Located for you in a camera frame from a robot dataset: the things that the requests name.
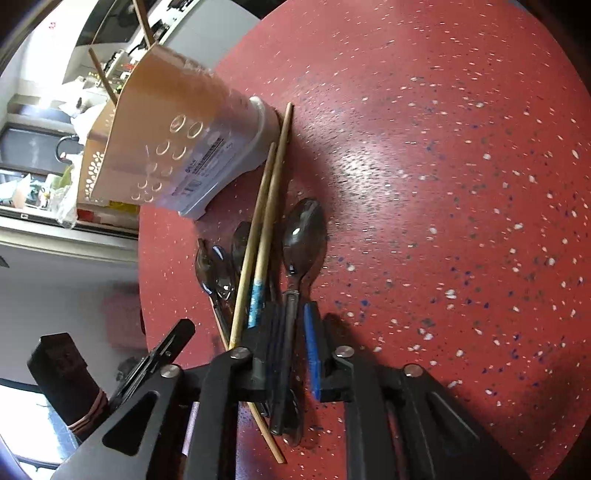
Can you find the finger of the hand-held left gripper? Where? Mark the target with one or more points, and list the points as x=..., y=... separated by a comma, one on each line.
x=159, y=353

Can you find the yellow packet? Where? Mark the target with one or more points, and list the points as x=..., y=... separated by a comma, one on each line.
x=123, y=206

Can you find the beige utensil holder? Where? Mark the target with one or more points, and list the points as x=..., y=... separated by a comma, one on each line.
x=184, y=115

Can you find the white perforated kitchen cart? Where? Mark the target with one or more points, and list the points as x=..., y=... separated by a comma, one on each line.
x=99, y=152

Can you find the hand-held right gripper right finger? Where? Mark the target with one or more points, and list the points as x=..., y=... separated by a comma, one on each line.
x=311, y=355

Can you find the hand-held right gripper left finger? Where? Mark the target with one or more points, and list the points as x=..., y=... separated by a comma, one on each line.
x=273, y=355

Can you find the black kitchen faucet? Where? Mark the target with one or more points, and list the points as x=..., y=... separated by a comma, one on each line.
x=62, y=143

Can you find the black range hood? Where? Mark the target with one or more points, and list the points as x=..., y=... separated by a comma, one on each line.
x=120, y=21

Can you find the wooden chopstick with blue end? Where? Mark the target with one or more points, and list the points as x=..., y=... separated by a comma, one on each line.
x=275, y=194

